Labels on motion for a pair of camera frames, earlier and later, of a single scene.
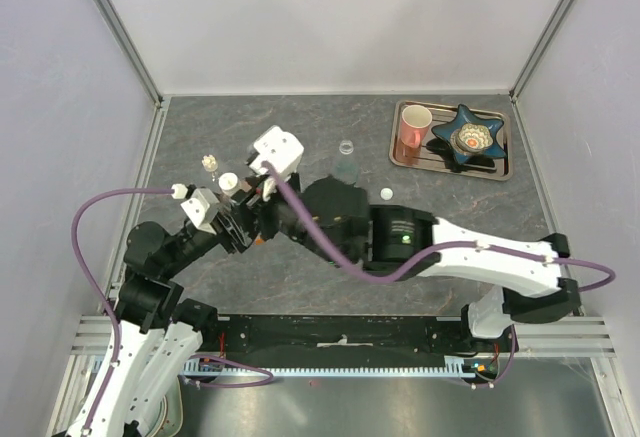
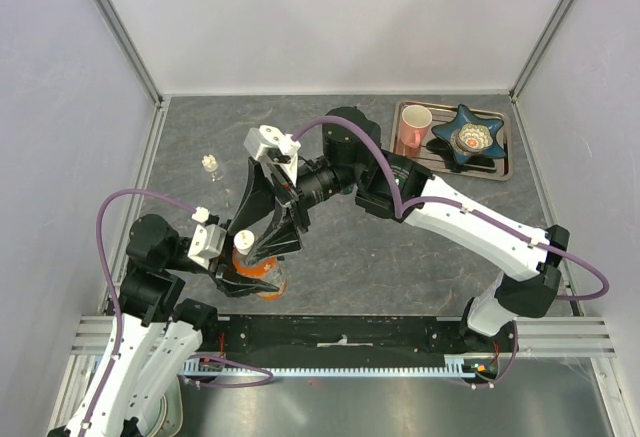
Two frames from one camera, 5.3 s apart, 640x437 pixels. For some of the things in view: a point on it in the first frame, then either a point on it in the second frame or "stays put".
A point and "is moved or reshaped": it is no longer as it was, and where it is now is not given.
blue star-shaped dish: (463, 117) stays put
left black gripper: (224, 234) → (229, 279)
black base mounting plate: (349, 334) stays put
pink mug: (414, 122) stays put
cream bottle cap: (209, 162) stays put
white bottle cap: (228, 181) is moved or reshaped
